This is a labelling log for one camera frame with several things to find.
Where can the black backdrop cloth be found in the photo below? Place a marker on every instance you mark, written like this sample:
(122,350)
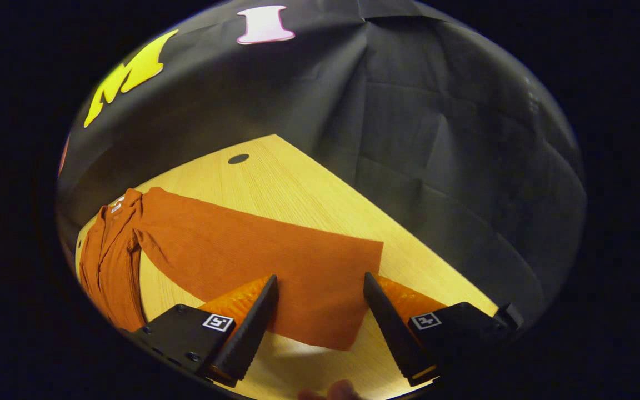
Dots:
(409,139)

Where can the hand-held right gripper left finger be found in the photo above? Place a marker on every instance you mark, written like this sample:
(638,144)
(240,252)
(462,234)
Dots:
(250,333)

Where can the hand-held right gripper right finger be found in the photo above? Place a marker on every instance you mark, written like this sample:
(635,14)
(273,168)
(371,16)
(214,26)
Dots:
(392,333)

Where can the orange shirt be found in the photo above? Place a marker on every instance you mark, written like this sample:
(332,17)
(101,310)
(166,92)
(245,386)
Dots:
(242,250)

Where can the black table grommet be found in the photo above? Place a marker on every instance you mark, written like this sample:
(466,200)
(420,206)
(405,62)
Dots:
(238,158)

